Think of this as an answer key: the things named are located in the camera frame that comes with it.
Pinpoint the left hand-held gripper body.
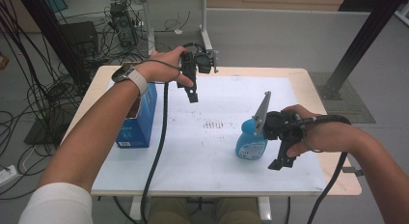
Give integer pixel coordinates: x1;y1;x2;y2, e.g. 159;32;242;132
177;42;220;91

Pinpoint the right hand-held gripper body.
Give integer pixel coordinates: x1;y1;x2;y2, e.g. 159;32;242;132
253;91;306;145

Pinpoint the blue spray bottle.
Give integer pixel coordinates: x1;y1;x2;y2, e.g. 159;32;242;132
234;118;270;161

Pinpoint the blue cardboard box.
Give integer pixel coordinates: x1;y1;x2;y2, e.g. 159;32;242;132
115;82;159;150

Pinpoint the person's left hand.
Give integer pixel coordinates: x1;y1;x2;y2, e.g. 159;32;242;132
134;45;196;89

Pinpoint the person's right hand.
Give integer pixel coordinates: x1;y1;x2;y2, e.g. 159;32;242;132
281;103;358;158

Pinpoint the white-legged wooden desk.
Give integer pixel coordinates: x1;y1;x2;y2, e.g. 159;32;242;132
122;0;241;57

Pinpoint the white table leg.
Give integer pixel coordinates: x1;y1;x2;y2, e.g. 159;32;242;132
257;196;273;222
129;196;152;222

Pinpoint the grey clip on table edge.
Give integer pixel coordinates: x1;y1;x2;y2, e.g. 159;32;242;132
341;166;365;178

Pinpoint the white table mat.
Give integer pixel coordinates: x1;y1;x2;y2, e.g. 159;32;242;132
91;74;328;193

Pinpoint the black equipment case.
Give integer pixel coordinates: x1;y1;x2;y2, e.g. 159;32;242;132
60;20;99;58

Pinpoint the white shirt sleeve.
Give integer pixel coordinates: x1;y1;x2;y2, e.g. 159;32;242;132
17;182;95;224

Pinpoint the white power strip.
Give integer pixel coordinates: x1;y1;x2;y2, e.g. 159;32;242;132
0;164;19;187

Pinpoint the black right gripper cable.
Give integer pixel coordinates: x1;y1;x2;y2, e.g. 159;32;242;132
293;114;352;224

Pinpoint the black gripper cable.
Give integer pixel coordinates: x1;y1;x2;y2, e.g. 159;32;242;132
140;82;171;224
293;114;352;224

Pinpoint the silver wristwatch with white strap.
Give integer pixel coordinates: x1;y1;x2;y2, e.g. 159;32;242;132
111;63;150;98

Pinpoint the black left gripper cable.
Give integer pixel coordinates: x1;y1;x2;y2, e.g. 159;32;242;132
140;82;171;224

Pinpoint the black metal frame post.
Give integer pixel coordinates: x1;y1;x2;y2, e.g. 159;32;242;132
320;0;409;101

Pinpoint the black metal stand post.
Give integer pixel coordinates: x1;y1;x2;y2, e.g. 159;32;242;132
14;0;89;87

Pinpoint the black stand base plate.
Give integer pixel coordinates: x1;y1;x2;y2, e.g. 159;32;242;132
23;117;70;147

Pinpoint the bundle of black floor cables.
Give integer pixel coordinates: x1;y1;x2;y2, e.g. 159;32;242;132
0;0;114;201

